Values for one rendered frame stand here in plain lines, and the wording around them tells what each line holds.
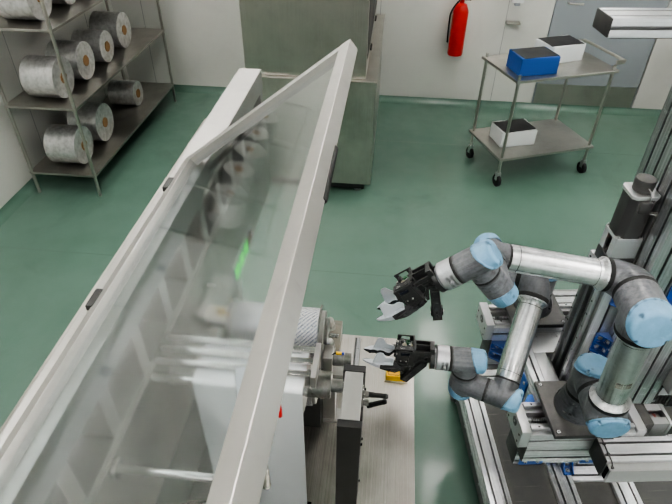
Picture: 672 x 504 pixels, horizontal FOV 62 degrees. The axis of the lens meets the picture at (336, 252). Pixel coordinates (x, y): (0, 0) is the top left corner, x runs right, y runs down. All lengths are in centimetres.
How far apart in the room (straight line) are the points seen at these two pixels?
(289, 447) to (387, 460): 45
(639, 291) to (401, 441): 79
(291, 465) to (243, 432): 97
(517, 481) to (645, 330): 122
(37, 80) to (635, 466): 414
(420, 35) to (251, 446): 550
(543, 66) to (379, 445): 332
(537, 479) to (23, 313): 297
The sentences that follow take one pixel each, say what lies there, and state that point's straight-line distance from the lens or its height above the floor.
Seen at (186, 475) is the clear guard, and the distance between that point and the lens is 55.
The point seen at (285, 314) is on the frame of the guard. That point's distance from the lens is 59.
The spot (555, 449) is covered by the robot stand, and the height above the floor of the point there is 67.
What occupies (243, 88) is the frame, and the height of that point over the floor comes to 165.
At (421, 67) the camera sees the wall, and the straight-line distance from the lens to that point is 594.
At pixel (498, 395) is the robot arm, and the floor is 104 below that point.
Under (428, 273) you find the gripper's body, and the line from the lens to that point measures 140.
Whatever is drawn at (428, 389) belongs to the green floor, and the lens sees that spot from 307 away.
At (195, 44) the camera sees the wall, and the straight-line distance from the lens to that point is 622.
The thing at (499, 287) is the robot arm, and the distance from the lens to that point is 143.
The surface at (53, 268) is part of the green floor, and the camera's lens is 413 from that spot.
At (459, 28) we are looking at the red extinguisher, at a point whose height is 81.
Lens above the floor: 240
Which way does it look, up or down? 39 degrees down
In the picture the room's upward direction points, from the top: 1 degrees clockwise
